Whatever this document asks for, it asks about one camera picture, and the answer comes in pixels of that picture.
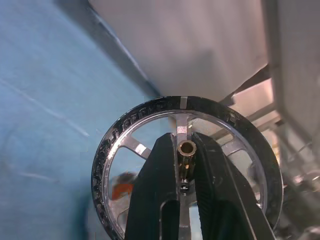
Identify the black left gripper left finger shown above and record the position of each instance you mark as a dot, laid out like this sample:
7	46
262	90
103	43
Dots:
152	195

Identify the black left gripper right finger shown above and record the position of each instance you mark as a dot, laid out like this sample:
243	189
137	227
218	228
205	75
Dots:
220	200

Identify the motor stator with copper windings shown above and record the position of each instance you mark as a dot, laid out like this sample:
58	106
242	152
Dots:
122	187

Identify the dark finned rotor disc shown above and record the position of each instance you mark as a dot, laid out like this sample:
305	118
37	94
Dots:
260	140

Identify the blue plastic table sheet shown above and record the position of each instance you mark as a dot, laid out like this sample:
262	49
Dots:
50	112

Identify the large white panel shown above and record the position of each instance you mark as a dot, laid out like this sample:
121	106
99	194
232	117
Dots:
187	45

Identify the slanted aluminium frame bar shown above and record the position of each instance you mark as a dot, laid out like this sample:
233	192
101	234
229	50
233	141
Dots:
272	50

